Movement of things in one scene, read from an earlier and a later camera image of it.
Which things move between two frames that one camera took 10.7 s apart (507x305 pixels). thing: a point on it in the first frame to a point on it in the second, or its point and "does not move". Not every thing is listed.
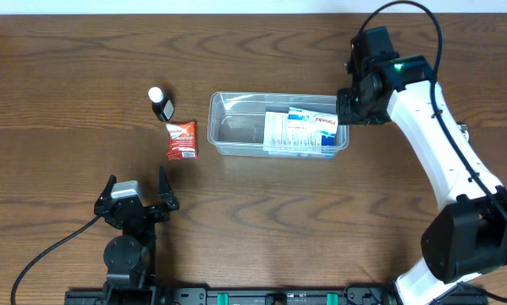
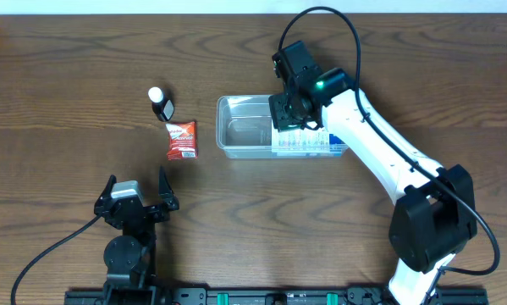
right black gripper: [346, 107] to [281, 112]
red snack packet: [182, 141] does not move
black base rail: [282, 296] does not move
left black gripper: [160, 214] does not move
